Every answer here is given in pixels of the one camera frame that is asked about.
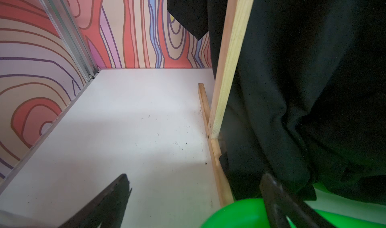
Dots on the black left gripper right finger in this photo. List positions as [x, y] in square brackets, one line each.
[283, 207]

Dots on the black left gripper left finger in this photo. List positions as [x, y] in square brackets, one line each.
[106, 210]

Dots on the green perforated plastic basket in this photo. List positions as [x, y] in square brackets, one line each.
[340, 212]

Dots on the black t-shirt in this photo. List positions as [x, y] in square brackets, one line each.
[308, 100]

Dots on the aluminium frame post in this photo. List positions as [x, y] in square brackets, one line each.
[65, 24]

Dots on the wooden clothes rack frame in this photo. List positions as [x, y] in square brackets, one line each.
[235, 25]

